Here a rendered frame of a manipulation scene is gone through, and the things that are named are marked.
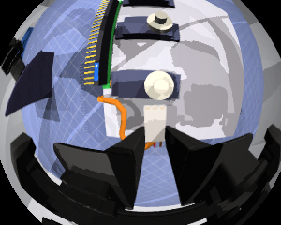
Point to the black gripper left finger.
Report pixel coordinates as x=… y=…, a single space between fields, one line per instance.
x=120 y=165

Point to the black pin header strip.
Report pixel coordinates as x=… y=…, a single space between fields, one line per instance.
x=104 y=43

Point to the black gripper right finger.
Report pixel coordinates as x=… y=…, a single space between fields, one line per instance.
x=193 y=162

